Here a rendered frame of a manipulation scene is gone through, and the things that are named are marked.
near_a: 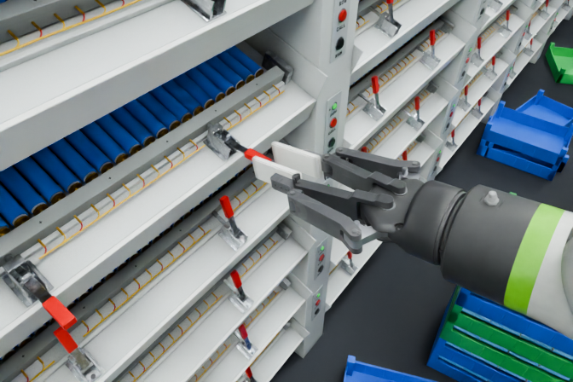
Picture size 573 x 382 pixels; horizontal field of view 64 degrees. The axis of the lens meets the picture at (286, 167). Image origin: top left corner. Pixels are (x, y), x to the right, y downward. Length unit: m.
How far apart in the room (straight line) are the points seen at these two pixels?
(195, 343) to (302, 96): 0.46
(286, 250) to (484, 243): 0.61
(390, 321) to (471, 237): 1.10
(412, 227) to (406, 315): 1.09
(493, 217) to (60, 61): 0.38
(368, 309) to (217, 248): 0.84
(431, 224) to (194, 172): 0.30
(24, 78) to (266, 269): 0.63
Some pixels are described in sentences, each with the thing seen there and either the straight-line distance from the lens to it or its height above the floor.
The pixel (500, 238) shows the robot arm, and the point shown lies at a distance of 0.40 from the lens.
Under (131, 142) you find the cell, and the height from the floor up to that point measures 0.92.
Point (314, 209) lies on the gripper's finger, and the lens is 0.45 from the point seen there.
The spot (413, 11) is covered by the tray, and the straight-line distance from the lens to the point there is 0.99.
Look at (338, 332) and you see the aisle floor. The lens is 1.44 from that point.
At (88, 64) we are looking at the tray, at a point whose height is 1.07.
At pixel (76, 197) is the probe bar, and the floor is 0.92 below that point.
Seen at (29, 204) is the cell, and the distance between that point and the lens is 0.54.
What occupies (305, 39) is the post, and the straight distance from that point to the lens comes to 0.67.
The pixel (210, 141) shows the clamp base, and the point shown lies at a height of 0.89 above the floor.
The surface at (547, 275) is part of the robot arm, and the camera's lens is 0.39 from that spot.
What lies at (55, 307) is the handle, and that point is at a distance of 0.47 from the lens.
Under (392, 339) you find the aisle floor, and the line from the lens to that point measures 1.45.
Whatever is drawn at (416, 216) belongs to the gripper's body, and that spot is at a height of 0.96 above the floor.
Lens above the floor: 1.27
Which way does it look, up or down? 42 degrees down
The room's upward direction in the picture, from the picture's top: straight up
